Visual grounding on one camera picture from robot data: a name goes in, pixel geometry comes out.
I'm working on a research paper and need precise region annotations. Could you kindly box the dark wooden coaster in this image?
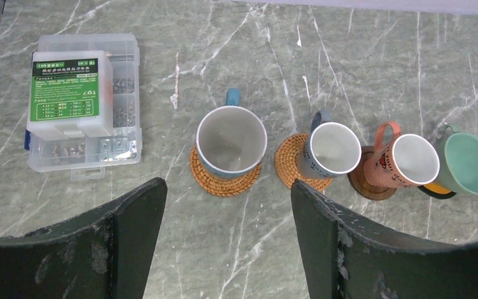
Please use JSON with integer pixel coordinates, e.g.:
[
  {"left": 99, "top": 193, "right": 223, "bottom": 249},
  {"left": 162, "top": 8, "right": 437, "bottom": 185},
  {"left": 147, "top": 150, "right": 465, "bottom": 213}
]
[{"left": 347, "top": 146, "right": 396, "bottom": 201}]

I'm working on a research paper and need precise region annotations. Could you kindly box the blue white cup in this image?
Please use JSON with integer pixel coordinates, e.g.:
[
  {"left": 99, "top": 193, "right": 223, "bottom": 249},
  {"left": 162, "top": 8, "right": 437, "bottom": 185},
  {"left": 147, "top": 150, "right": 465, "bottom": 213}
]
[{"left": 195, "top": 88, "right": 268, "bottom": 179}]

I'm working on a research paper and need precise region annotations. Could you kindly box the black orange smiley coaster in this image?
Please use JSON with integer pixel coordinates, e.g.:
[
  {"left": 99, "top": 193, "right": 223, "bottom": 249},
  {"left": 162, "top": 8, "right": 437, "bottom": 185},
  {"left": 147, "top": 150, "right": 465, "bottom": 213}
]
[{"left": 418, "top": 183, "right": 456, "bottom": 199}]

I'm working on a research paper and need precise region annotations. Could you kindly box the woven rattan coaster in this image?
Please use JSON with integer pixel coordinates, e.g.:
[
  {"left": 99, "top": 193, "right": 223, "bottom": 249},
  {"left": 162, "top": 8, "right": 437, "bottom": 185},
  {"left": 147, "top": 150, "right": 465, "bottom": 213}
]
[
  {"left": 274, "top": 133, "right": 332, "bottom": 192},
  {"left": 189, "top": 145, "right": 261, "bottom": 197}
]

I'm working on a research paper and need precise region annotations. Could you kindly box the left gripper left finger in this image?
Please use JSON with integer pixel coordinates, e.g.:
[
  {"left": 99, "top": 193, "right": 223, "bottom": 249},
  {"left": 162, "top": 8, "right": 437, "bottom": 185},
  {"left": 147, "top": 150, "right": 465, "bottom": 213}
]
[{"left": 0, "top": 178, "right": 167, "bottom": 298}]

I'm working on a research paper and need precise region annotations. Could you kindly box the small white cup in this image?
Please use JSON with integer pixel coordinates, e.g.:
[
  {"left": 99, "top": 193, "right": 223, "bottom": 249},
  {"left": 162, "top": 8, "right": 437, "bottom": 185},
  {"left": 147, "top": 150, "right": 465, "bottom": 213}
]
[{"left": 297, "top": 110, "right": 362, "bottom": 179}]

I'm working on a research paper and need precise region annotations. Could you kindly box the teal green cup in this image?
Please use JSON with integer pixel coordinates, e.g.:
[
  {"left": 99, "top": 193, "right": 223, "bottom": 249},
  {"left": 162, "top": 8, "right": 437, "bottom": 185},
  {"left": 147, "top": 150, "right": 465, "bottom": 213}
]
[{"left": 434, "top": 125, "right": 478, "bottom": 195}]

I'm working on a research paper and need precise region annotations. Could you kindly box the clear plastic screw box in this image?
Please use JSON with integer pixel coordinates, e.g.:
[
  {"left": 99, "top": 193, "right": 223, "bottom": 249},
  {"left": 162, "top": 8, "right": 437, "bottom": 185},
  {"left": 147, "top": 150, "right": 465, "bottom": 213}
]
[{"left": 24, "top": 33, "right": 143, "bottom": 181}]

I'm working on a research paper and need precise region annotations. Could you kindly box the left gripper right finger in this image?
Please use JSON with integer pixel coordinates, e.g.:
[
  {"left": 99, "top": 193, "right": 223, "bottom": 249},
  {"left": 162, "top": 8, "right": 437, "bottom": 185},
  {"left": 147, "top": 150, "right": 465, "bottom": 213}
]
[{"left": 291, "top": 180, "right": 478, "bottom": 298}]

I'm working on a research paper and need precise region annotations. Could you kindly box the red white cup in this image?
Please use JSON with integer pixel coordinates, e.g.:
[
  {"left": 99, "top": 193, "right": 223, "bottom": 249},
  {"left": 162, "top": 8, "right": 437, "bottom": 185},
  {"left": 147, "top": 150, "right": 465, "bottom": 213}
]
[{"left": 363, "top": 121, "right": 440, "bottom": 189}]

